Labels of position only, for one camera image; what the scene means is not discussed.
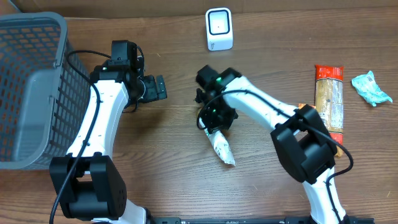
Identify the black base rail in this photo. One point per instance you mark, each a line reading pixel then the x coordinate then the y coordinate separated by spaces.
pixel 286 220

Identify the white tube gold cap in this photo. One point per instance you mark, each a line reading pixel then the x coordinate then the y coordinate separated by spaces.
pixel 221 146

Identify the teal tissue packet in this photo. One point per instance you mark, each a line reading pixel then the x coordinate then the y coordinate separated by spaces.
pixel 366 87

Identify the orange spaghetti packet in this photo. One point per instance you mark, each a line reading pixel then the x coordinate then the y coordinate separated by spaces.
pixel 329 99

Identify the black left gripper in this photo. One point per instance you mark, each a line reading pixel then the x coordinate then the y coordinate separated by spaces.
pixel 149 94

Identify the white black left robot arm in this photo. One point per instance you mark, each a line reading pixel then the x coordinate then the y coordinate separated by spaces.
pixel 88 184

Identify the white barcode scanner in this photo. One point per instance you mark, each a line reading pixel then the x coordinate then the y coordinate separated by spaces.
pixel 219 29

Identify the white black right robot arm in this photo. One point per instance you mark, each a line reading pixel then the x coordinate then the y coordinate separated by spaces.
pixel 303 144

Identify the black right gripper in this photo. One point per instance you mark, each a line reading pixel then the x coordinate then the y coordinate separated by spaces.
pixel 212 126

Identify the grey plastic mesh basket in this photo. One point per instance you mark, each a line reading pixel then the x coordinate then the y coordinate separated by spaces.
pixel 43 97

